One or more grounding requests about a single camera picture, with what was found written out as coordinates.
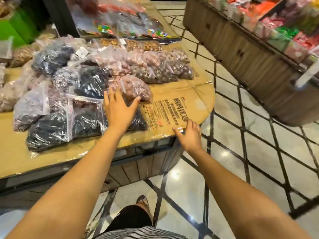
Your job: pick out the person's left hand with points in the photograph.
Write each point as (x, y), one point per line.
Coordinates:
(118, 111)

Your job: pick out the person's right hand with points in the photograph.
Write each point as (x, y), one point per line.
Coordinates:
(190, 140)

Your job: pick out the person's right thumb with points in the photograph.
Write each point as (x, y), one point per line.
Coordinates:
(178, 133)

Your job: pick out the person's left thumb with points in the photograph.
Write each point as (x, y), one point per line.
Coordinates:
(133, 102)

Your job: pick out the person's right forearm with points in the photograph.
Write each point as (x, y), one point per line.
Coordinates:
(239, 196)

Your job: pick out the person's left forearm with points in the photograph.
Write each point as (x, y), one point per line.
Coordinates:
(74, 186)

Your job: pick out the brown cardboard sheet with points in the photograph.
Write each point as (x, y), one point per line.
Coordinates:
(174, 107)

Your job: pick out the wooden display table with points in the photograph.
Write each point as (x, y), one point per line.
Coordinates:
(139, 166)

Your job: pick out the pile of clear dried-fruit bags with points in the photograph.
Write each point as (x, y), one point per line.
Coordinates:
(87, 79)

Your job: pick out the person's sandal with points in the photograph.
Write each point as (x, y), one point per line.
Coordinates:
(143, 202)

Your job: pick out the pile of colourful candy bags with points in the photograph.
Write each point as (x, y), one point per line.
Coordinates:
(119, 19)

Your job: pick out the black shorts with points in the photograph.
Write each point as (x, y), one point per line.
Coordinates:
(129, 219)

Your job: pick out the wooden display bin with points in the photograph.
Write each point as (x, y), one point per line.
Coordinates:
(249, 59)

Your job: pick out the striped shirt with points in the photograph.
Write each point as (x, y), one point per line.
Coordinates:
(139, 233)

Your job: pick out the black pillar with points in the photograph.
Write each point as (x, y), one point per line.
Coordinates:
(59, 14)

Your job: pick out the green display stand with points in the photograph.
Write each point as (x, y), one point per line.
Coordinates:
(17, 24)

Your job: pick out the heap of wrapped sweets packets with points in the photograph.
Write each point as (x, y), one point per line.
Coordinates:
(286, 24)

